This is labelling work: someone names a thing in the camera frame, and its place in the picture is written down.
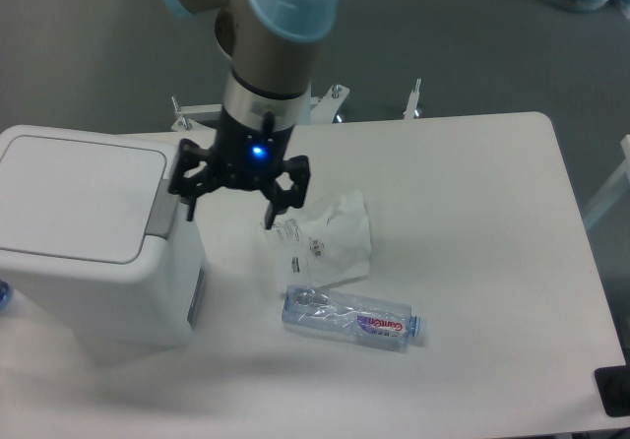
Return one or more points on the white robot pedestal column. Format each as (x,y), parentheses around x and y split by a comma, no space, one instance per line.
(308,103)

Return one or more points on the blue bottle at left edge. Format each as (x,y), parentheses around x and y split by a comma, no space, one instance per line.
(6,293)

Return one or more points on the white metal base frame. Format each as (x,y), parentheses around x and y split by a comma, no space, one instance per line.
(328,111)

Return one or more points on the black device at table corner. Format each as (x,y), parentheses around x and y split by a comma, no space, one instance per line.
(613,389)

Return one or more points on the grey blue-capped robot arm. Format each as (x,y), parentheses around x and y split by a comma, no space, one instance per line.
(273,47)

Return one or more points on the crumpled white plastic bag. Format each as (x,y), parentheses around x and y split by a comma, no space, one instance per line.
(328,241)

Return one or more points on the crushed clear water bottle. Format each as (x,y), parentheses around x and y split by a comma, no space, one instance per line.
(370,321)

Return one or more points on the white frame at right edge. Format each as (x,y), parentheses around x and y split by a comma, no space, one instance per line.
(610,191)

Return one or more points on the white push-lid trash can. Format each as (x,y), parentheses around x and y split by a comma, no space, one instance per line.
(91,234)

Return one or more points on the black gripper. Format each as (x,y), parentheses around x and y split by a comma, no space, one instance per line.
(246,156)

